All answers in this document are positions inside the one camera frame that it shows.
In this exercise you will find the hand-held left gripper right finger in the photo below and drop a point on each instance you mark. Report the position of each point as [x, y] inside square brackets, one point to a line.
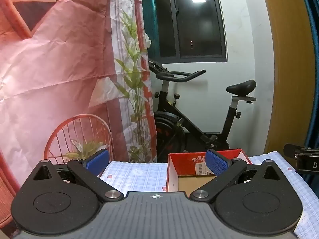
[217, 163]

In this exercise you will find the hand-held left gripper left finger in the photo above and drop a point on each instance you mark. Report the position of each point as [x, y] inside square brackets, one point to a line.
[98, 161]

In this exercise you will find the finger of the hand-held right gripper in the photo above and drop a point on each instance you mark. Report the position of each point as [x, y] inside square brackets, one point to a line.
[306, 163]

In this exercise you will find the red strawberry print box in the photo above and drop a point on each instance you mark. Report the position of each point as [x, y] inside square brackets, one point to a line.
[174, 169]

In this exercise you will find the blue checked bedsheet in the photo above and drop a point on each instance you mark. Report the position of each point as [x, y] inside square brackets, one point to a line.
[139, 176]

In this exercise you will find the black exercise bike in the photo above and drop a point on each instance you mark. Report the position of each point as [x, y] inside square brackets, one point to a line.
[164, 127]

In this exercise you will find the yellow wooden door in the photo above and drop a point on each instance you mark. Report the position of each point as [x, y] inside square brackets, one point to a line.
[286, 67]

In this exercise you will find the printed backdrop cloth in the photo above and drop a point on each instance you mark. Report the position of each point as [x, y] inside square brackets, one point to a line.
[62, 67]

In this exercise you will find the dark window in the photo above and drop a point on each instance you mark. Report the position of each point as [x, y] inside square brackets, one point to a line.
[194, 17]

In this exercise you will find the teal curtain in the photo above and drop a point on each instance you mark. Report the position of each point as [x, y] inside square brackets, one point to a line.
[148, 17]

